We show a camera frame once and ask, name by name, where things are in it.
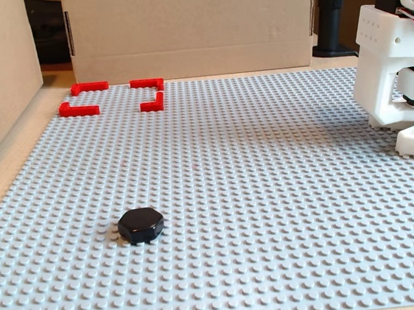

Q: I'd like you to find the red L-shaped Lego beam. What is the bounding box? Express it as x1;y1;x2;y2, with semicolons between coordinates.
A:
138;91;166;114
129;77;166;95
57;98;101;120
69;80;110;97

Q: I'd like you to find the black monitor stand pole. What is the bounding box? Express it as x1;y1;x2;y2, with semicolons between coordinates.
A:
306;0;362;60

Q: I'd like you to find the black hexagonal Lego piece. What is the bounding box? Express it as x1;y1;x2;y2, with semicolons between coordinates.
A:
115;204;166;246

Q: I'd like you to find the dark bag behind boxes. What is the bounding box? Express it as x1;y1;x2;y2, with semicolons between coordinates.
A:
24;0;72;67

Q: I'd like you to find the wide cardboard box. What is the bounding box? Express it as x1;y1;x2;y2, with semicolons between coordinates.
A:
60;0;328;92

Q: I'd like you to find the grey Lego baseplate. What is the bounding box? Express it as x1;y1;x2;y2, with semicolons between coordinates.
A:
0;53;414;310

